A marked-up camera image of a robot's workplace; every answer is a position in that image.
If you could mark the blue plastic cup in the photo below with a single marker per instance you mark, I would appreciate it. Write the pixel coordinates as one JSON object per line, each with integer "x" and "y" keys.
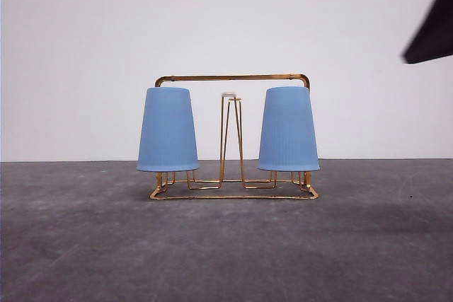
{"x": 167, "y": 141}
{"x": 288, "y": 140}

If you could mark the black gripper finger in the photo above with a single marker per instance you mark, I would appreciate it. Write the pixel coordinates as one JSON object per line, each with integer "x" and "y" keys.
{"x": 434, "y": 38}

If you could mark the gold wire cup rack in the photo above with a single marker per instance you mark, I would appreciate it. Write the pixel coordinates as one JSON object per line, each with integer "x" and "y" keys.
{"x": 224, "y": 108}

